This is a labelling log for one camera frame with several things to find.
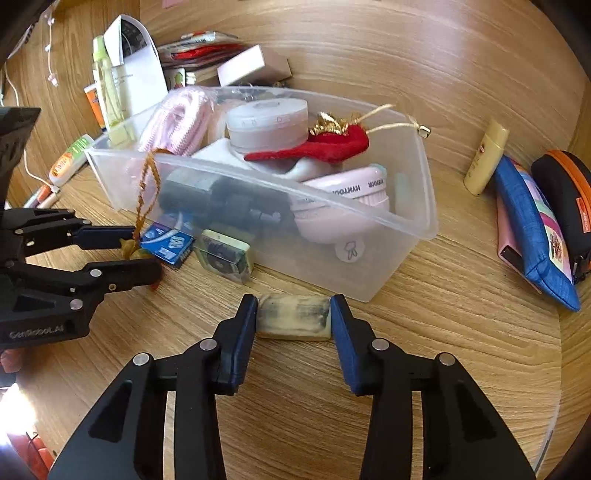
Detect red cloth ornament gold trim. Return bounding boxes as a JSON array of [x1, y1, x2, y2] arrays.
[[244, 104, 432, 163]]

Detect pink round container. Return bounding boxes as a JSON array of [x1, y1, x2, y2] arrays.
[[291, 166, 393, 245]]

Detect clear plastic bin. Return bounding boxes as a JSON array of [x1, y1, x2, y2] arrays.
[[85, 85, 439, 303]]

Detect small yellow bottle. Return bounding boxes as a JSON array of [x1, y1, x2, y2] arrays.
[[464, 119, 510, 195]]

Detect orange cloth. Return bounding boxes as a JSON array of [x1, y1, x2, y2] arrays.
[[0, 348, 51, 480]]

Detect white cardboard box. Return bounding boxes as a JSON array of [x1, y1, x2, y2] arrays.
[[217, 45, 293, 88]]

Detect blue printed packet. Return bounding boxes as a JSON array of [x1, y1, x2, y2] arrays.
[[140, 222, 195, 266]]

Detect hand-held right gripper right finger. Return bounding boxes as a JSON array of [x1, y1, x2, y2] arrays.
[[329, 294, 539, 480]]

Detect orange marker pens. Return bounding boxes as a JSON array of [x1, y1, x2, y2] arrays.
[[23, 184, 63, 210]]

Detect pink phone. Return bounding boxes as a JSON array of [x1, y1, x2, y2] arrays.
[[497, 198, 543, 294]]

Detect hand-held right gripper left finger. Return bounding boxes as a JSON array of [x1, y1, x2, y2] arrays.
[[48, 294, 259, 480]]

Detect white folded paper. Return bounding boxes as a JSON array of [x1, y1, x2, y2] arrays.
[[102, 14, 169, 125]]

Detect frosted round jar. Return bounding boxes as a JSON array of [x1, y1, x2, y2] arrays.
[[225, 98, 309, 153]]

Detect printed paper slip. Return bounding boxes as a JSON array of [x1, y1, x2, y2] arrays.
[[117, 16, 155, 58]]

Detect gold braided cord charm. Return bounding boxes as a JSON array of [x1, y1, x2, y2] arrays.
[[119, 148, 161, 263]]

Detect beige eraser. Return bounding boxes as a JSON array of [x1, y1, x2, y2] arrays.
[[255, 294, 333, 342]]

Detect black device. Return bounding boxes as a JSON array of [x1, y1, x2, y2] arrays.
[[159, 168, 296, 232]]

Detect white cable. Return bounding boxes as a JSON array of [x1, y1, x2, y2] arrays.
[[2, 62, 61, 195]]

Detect orange box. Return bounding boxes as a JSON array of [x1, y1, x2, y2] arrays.
[[84, 85, 108, 131]]

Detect tall yellow-green bottle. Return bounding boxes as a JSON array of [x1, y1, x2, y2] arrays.
[[91, 36, 137, 146]]

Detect orange and green tube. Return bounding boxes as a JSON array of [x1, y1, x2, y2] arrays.
[[48, 134, 109, 186]]

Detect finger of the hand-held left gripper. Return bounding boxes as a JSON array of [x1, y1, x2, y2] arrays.
[[13, 257, 163, 319], [4, 209, 139, 257]]

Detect black case with orange zip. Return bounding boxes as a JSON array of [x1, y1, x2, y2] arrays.
[[531, 150, 591, 282]]

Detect pink rope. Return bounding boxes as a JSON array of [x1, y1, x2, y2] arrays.
[[137, 88, 218, 155]]

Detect blue fabric pouch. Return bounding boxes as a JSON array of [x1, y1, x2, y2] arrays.
[[494, 156, 581, 313]]

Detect pile of red packets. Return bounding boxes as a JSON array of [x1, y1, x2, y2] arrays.
[[157, 30, 250, 70]]

